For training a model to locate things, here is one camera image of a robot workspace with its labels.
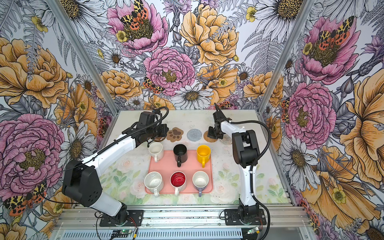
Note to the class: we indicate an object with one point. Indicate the pink silicone tray mat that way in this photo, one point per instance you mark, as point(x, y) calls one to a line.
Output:
point(167, 166)

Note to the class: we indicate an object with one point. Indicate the brown paw shaped coaster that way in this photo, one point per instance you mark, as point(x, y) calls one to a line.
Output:
point(175, 135)

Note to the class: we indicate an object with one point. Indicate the dark brown round coaster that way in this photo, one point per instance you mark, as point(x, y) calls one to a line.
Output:
point(159, 139)

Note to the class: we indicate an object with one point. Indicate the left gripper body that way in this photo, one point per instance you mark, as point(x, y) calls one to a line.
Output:
point(155, 131)

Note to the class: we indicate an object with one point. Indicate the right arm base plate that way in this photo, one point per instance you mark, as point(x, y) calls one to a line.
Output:
point(233, 218)

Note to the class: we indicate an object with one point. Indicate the black mug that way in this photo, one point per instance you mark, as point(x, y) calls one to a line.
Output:
point(181, 154)

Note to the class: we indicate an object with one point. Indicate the woven rattan round coaster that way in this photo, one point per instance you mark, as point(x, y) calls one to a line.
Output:
point(208, 139)

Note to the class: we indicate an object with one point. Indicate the white mug back left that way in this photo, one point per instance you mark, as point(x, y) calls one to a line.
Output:
point(156, 150)

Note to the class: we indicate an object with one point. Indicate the circuit board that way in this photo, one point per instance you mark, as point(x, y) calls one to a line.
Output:
point(254, 230)
point(123, 234)

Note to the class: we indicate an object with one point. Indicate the red inside mug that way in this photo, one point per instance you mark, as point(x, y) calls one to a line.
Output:
point(178, 181)

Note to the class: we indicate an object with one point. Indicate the clear patterned round coaster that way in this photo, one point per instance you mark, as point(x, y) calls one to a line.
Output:
point(226, 140)

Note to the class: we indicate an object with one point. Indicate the white lavender mug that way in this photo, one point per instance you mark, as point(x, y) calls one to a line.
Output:
point(200, 181)

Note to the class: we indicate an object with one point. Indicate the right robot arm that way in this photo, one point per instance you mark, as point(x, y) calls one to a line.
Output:
point(245, 151)

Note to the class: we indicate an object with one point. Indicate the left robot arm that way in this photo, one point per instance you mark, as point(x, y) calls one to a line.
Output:
point(81, 179)

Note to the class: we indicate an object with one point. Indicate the aluminium front rail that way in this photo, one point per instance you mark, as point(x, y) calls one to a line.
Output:
point(177, 217)

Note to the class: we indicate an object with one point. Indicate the grey round felt coaster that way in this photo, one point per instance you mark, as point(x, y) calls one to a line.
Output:
point(194, 135)

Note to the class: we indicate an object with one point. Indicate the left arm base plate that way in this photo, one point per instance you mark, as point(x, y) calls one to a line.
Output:
point(130, 219)

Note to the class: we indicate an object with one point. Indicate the white mug front left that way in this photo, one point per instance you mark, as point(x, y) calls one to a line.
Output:
point(154, 183)

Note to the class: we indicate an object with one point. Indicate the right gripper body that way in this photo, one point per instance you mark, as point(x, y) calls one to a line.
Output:
point(214, 133)

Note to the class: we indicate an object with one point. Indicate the left circuit board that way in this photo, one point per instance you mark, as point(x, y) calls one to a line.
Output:
point(123, 234)

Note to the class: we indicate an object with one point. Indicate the right circuit board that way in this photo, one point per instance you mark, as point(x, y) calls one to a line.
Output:
point(254, 230)

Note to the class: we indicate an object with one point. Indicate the yellow mug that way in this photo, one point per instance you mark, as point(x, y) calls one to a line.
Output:
point(203, 154)

